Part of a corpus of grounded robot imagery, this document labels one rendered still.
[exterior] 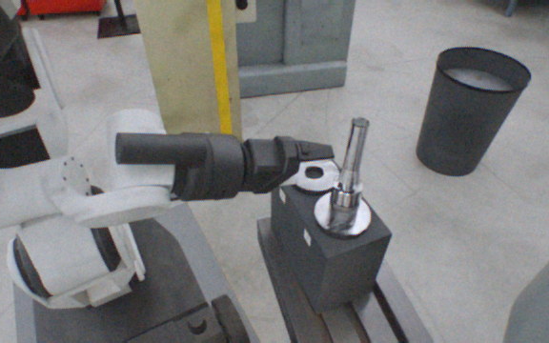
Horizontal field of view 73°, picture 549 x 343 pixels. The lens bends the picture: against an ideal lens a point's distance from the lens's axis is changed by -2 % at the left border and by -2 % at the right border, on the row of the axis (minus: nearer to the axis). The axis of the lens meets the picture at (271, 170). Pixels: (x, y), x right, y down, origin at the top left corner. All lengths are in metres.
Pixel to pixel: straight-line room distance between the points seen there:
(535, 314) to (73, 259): 0.68
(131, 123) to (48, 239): 0.34
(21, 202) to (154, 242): 0.85
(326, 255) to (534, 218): 2.01
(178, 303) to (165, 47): 1.15
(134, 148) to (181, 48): 1.48
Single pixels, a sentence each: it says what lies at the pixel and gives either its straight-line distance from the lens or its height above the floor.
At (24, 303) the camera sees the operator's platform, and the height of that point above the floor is 0.40.
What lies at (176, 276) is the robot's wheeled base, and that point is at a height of 0.57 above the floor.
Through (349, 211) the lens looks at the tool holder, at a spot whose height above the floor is 1.16.
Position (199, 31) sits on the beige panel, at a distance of 1.85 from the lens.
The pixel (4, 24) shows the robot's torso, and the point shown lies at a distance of 0.54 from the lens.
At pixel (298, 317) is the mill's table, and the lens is 0.74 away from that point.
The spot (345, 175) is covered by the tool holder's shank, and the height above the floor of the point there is 1.22.
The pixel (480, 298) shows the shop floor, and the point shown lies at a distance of 2.04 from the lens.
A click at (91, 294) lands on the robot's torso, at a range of 1.07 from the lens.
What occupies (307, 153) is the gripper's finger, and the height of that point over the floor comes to 1.26.
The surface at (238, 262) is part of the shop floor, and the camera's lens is 1.91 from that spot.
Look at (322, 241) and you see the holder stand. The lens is 0.60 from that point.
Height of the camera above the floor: 1.60
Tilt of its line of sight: 44 degrees down
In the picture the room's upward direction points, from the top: straight up
